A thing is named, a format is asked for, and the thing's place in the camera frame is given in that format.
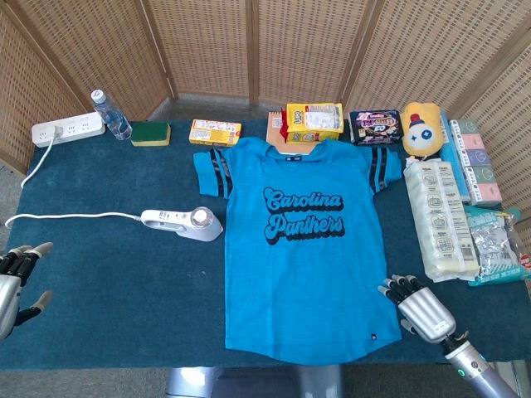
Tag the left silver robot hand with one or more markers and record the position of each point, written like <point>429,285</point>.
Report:
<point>12,273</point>

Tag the yellow Lipo snack bag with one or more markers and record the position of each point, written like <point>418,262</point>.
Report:
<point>315,122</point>

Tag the white power strip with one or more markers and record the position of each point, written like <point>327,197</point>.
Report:
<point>79,126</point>

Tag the silver and teal bag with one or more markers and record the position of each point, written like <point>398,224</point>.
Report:
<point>493,244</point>

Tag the green and yellow sponge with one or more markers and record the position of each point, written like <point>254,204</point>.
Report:
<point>151,133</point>

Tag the dark teal tablecloth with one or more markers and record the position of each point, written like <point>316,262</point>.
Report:
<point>124,290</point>

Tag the blue Carolina Panthers t-shirt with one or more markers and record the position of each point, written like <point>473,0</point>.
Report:
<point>311,248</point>

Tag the white handheld steam iron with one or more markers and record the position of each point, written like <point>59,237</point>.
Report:
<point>199,232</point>

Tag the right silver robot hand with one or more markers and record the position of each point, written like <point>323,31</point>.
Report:
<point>427,313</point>

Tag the white tissue pack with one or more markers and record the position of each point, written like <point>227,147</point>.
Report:
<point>439,215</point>

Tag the dark sanitary pad package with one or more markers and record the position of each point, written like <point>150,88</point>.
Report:
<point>375,128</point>

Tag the pastel tissue multipack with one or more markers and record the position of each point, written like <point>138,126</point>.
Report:
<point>477,166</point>

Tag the light blue long package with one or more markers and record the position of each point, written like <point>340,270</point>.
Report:
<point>452,161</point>

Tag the brown spiral notebook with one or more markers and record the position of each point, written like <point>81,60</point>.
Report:
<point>274,132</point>

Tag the yellow plush toy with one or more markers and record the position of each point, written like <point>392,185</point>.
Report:
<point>423,132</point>

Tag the clear plastic water bottle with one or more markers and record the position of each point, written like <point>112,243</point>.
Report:
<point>114,120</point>

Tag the woven rattan folding screen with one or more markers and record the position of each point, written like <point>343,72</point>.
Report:
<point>207,41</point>

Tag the yellow cardboard box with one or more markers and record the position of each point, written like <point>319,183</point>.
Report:
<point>213,132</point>

